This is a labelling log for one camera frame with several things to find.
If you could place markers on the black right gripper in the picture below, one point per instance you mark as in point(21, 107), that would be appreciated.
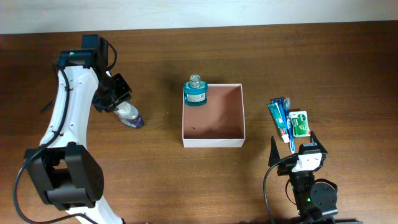
point(286, 167)

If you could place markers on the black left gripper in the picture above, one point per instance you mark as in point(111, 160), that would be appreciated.
point(125, 91)

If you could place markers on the clear purple liquid bottle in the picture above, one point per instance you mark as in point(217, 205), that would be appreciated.
point(129, 115)

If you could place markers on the green Dettol soap packet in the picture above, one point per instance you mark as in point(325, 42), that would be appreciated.
point(300, 127)

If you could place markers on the teal mouthwash bottle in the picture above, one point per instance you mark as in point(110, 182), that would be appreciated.
point(195, 91)

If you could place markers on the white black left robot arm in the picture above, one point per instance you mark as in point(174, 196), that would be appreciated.
point(62, 170)

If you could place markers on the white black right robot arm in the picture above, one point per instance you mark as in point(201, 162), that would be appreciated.
point(315, 199)

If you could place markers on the green toothpaste tube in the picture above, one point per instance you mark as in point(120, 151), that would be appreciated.
point(279, 121)

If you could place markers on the blue white toothbrush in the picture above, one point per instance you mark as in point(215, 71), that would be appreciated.
point(286, 105)

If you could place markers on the pink open cardboard box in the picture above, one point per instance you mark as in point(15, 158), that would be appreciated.
point(219, 123)

